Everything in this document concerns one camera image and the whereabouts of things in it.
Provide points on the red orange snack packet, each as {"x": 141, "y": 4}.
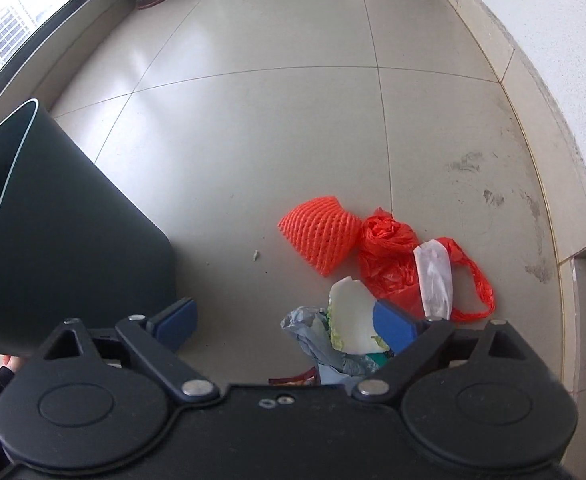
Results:
{"x": 307, "y": 378}

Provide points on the grey plastic bag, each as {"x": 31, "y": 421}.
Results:
{"x": 309, "y": 326}

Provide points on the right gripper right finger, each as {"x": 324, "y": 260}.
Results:
{"x": 416, "y": 346}

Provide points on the clear white plastic wrapper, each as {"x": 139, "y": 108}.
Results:
{"x": 435, "y": 280}

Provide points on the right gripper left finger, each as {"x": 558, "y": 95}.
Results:
{"x": 152, "y": 344}

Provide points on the orange foam fruit net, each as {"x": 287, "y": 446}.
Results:
{"x": 322, "y": 232}

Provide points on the dark teal trash bin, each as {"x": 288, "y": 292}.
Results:
{"x": 72, "y": 245}

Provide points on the red plastic bag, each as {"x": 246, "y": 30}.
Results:
{"x": 387, "y": 267}

